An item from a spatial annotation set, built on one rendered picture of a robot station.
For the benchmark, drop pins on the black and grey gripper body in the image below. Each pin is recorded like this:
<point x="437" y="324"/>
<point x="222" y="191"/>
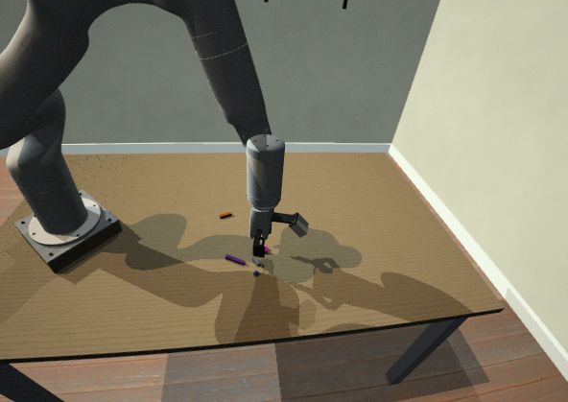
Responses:
<point x="260" y="218"/>

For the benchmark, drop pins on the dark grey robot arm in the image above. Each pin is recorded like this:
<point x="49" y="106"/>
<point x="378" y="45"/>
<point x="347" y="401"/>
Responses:
<point x="48" y="44"/>

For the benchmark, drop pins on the purple rod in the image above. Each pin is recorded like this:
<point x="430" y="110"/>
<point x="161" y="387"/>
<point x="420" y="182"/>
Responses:
<point x="236" y="260"/>

